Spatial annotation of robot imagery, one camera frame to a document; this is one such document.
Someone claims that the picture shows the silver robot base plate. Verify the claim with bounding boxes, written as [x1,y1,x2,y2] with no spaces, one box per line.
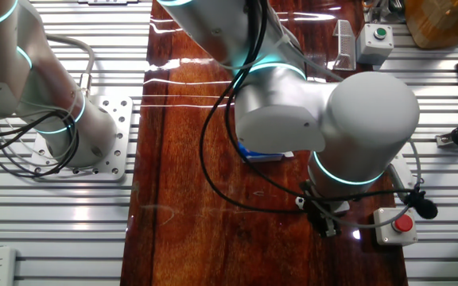
[29,95,134,182]

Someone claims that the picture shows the grey box with red button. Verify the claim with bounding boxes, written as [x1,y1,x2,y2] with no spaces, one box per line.
[373,207,419,246]

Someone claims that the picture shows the black fuzzy microphone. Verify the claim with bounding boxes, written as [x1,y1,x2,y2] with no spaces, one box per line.
[406,189,439,221]

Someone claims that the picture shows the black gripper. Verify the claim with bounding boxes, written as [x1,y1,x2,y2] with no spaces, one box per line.
[300,180,351,239]

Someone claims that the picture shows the black base cable bundle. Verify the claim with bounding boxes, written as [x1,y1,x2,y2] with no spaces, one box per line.
[0,110,80,180]

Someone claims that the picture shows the brown cardboard box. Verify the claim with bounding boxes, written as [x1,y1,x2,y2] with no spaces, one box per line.
[405,0,458,49]

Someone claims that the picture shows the grey box with green button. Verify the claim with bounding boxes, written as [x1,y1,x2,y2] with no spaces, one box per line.
[355,22,395,67]

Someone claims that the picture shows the blue tissue pack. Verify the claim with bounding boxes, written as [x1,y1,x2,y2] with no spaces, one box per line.
[237,141,295,164]

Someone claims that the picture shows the grey cable with metal connector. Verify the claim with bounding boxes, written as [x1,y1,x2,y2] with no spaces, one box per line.
[48,34,95,99]

